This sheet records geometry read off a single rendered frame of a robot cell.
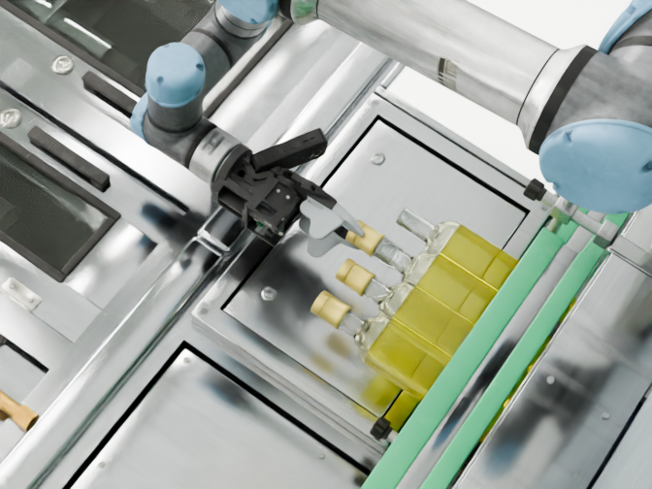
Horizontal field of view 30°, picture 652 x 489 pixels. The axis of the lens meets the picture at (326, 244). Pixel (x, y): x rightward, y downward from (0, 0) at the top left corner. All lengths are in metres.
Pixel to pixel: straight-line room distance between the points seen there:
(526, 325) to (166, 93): 0.55
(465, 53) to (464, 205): 0.69
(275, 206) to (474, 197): 0.36
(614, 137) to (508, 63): 0.13
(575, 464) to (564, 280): 0.24
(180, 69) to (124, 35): 0.45
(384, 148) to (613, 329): 0.54
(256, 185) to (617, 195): 0.64
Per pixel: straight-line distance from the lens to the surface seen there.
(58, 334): 1.78
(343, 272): 1.62
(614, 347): 1.50
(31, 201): 1.89
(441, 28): 1.20
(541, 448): 1.43
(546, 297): 1.52
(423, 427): 1.43
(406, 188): 1.85
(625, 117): 1.14
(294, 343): 1.73
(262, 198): 1.64
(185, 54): 1.61
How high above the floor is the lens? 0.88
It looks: 11 degrees up
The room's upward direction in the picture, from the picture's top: 56 degrees counter-clockwise
